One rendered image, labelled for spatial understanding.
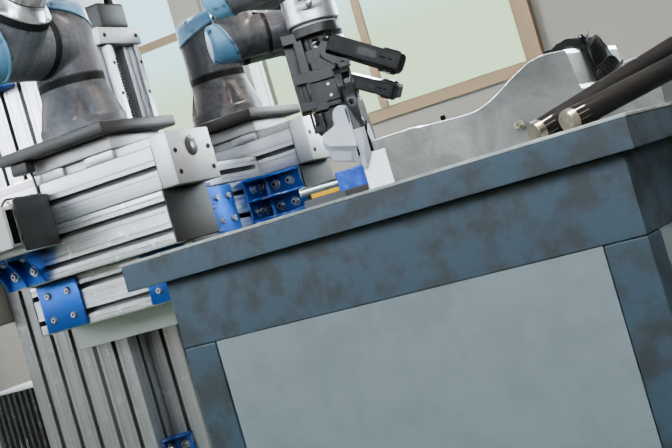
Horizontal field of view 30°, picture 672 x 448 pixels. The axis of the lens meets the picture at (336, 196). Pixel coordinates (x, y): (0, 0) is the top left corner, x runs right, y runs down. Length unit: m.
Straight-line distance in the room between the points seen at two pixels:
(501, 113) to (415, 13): 3.25
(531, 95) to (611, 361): 0.73
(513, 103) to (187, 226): 0.57
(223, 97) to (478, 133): 0.70
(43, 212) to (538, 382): 1.04
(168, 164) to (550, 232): 0.85
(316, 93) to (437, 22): 3.51
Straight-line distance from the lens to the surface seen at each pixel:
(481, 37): 5.16
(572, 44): 2.06
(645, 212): 1.35
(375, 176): 1.73
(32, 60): 2.11
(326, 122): 2.20
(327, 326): 1.52
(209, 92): 2.58
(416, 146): 2.10
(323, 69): 1.73
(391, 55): 1.75
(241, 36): 2.28
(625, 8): 5.03
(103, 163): 2.12
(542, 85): 2.00
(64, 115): 2.15
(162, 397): 2.43
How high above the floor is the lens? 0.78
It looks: 1 degrees up
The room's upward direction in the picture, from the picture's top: 16 degrees counter-clockwise
